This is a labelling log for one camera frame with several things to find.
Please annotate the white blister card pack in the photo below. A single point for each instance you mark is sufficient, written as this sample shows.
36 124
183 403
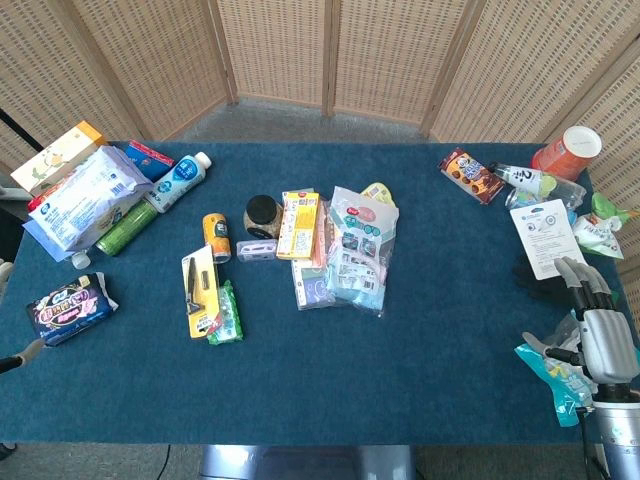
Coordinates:
547 237

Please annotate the green white snack bag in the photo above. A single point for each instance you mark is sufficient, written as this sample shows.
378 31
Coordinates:
600 227

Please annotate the clear bottle green label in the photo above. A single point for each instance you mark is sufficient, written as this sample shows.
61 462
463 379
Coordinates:
562 190

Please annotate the brown cookie packet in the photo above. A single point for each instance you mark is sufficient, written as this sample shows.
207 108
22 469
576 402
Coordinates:
472 175

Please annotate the dark sanitary pad pack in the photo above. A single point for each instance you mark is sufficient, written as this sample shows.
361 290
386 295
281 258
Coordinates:
70 310

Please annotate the orange paper cup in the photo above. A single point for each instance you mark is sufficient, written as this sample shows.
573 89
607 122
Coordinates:
567 152

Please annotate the orange drink can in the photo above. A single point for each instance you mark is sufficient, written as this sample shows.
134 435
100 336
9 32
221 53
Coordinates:
216 237

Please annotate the clear bag blue cloths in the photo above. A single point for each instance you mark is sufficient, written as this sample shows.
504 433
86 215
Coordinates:
362 250

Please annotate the bamboo folding screen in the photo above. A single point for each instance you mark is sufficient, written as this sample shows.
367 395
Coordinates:
390 55

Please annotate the white bottle black label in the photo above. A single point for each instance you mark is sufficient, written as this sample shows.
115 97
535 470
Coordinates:
517 175

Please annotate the teal pouch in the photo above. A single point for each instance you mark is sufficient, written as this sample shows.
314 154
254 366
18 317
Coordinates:
562 385

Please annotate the small clear bottle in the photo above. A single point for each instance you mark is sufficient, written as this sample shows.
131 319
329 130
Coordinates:
81 259

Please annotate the glass jar black lid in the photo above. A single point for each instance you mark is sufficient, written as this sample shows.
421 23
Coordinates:
263 217

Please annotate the yellow green snack packet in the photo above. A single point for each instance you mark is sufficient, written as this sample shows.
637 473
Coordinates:
379 192

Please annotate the green candy packet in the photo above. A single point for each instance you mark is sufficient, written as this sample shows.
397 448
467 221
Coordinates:
227 315

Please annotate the white blue drink bottle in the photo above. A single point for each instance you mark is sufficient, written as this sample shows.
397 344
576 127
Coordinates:
182 177

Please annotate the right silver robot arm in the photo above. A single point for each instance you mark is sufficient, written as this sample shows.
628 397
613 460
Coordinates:
620 430

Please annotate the large white wipes pack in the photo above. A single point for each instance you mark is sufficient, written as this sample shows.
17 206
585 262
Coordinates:
85 200

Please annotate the blue felt table mat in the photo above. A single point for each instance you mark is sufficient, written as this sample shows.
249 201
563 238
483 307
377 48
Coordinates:
320 360

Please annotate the yellow flat box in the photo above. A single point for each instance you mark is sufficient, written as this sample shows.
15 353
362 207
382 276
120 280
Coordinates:
298 225

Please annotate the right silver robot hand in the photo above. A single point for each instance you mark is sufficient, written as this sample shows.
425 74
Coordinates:
602 335

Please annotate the yellow carded tool package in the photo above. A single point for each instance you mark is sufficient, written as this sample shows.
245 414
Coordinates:
200 295

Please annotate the orange white tissue box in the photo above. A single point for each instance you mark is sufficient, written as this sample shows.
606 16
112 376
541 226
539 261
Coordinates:
55 157

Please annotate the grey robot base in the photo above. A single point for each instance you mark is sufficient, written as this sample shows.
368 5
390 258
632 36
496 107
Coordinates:
305 462

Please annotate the clear bag blue print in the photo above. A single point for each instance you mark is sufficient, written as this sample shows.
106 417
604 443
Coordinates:
311 287

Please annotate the green drink can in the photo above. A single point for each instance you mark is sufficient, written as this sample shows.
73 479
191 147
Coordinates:
127 227

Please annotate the blue red small box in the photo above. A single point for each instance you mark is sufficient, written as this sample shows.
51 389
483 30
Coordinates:
150 160

